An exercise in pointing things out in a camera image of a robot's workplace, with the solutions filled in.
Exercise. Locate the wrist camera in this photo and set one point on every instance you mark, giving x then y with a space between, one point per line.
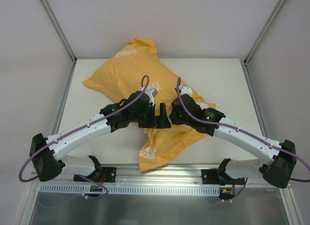
151 93
185 90

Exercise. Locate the aluminium frame post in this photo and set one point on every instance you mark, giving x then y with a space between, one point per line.
51 16
274 14

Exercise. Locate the left aluminium frame post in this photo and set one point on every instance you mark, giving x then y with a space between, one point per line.
51 16

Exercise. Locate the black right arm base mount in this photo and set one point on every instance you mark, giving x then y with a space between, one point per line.
214 176

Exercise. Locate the orange Mickey Mouse pillowcase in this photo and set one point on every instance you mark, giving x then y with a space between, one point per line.
121 75

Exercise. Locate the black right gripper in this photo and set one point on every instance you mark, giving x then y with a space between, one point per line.
175 113

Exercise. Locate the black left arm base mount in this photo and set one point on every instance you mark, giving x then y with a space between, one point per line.
101 174

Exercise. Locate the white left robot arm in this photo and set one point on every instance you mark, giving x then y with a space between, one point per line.
50 155

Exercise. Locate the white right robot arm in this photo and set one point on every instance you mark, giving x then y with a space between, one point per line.
274 161

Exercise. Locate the white slotted cable duct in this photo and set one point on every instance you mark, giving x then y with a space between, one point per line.
131 189

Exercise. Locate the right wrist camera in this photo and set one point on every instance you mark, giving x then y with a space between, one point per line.
185 90

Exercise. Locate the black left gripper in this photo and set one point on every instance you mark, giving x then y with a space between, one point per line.
150 117

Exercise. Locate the right aluminium frame post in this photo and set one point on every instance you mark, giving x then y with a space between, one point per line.
274 14

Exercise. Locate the white pillow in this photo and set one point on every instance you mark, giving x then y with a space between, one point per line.
203 105

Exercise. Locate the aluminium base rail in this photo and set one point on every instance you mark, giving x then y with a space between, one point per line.
131 174

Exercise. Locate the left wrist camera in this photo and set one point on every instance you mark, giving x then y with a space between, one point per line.
151 93

